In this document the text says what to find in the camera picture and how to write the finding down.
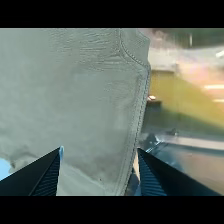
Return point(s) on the beige shirt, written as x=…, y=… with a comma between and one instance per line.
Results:
x=76, y=96

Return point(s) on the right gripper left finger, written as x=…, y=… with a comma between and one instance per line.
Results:
x=36, y=178

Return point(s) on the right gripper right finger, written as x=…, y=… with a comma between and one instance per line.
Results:
x=160, y=180

